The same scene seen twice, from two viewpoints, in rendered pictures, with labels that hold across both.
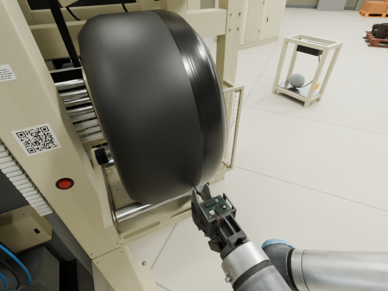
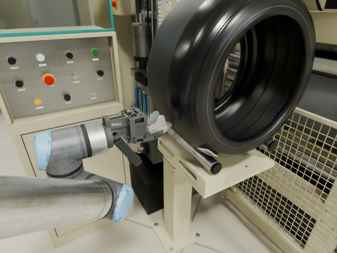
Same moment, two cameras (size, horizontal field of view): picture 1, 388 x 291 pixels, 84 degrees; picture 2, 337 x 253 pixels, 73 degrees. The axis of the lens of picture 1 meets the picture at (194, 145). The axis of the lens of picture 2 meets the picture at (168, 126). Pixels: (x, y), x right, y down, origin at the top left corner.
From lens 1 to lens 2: 73 cm
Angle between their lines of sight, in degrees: 69
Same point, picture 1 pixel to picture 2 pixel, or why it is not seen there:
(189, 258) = not seen: outside the picture
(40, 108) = not seen: hidden behind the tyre
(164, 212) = (179, 152)
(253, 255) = (91, 125)
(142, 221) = (169, 143)
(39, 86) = not seen: hidden behind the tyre
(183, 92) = (180, 27)
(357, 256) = (66, 181)
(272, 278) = (72, 131)
